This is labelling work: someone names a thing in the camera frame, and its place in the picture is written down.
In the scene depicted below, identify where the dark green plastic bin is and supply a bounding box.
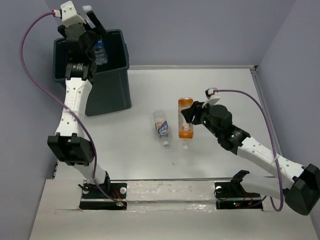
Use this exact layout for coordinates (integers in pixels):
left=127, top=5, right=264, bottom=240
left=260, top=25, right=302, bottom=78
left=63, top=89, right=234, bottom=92
left=52, top=29, right=132, bottom=117

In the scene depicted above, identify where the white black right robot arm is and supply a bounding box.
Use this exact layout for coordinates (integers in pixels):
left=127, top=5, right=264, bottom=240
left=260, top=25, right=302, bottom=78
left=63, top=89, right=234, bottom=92
left=181, top=101, right=320, bottom=216

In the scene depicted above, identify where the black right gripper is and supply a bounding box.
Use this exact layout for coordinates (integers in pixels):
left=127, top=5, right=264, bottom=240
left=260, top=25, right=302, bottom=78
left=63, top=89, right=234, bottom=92
left=181, top=99, right=221, bottom=138

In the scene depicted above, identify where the clear bottle white blue label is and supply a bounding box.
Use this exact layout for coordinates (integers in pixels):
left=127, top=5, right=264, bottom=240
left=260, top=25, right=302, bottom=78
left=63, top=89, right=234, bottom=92
left=152, top=109, right=169, bottom=147

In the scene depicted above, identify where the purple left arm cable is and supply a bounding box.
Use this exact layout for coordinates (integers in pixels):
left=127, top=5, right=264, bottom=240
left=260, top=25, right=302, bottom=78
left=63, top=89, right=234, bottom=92
left=19, top=11, right=121, bottom=203

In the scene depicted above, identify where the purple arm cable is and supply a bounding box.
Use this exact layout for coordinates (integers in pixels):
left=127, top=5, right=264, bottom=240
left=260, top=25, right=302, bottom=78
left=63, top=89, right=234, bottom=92
left=19, top=11, right=121, bottom=203
left=214, top=88, right=285, bottom=212

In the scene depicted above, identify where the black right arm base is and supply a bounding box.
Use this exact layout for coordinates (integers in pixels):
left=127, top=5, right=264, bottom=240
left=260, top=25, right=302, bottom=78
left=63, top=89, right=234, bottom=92
left=213, top=170, right=263, bottom=210

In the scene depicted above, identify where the large orange label bottle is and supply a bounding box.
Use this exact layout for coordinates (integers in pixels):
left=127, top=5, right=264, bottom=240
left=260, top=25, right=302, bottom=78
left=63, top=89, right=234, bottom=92
left=178, top=97, right=194, bottom=150

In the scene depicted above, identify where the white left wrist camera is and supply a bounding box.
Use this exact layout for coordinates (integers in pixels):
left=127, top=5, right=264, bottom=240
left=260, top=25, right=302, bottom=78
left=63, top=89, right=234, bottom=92
left=52, top=0, right=86, bottom=28

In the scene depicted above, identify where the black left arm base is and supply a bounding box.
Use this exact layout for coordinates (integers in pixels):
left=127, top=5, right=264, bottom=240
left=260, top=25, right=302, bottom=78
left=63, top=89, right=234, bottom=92
left=78, top=182, right=128, bottom=211

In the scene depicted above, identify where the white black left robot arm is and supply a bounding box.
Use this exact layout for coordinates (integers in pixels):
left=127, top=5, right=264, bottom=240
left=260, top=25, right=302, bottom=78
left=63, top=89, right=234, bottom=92
left=47, top=2, right=111, bottom=198

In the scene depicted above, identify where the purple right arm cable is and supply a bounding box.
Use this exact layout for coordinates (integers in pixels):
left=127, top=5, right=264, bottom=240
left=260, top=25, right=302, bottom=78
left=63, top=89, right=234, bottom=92
left=214, top=88, right=285, bottom=212

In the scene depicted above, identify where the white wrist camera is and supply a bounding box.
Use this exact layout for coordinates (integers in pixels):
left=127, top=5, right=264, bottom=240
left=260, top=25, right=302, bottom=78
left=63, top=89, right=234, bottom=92
left=52, top=0, right=86, bottom=28
left=202, top=87, right=221, bottom=108

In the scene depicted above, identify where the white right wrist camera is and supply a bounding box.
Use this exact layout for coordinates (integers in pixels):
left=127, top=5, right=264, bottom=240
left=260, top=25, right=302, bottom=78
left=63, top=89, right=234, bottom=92
left=202, top=87, right=221, bottom=108

